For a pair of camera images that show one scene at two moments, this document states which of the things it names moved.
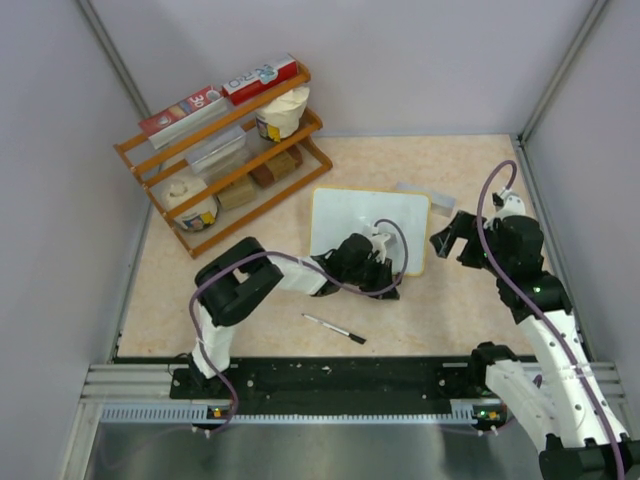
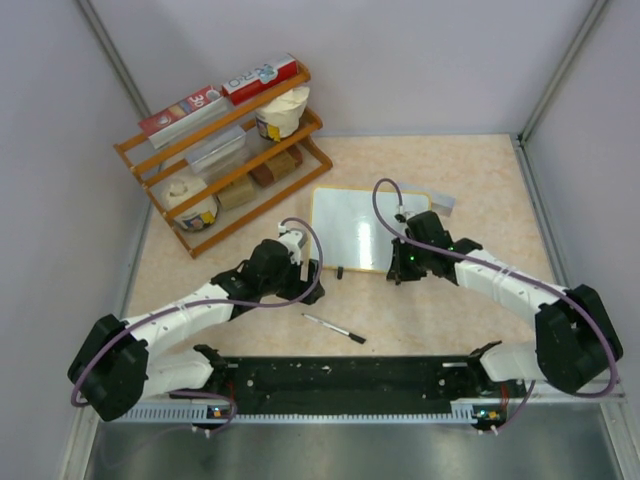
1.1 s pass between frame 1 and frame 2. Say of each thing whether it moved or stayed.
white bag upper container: stayed
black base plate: stayed
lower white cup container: stayed
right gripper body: moved
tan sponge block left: stayed
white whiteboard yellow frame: stayed
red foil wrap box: stayed
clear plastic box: stayed
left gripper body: moved
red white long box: stayed
